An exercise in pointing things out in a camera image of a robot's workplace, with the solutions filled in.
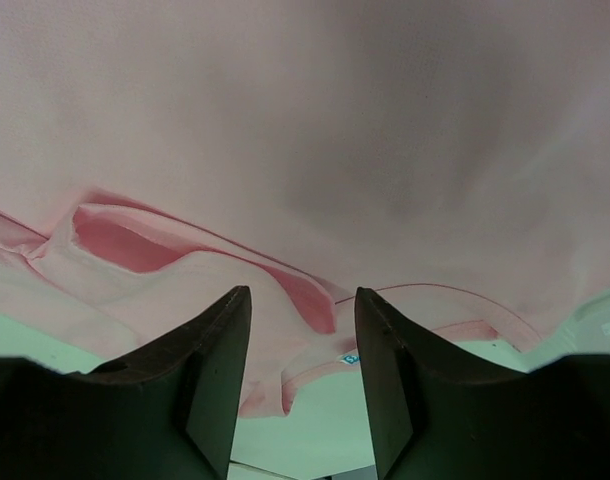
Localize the pink t shirt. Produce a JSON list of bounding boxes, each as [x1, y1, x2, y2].
[[0, 1, 610, 417]]

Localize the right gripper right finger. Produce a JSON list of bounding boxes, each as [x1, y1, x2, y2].
[[354, 288, 610, 479]]

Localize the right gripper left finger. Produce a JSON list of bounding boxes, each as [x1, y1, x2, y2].
[[0, 286, 252, 480]]

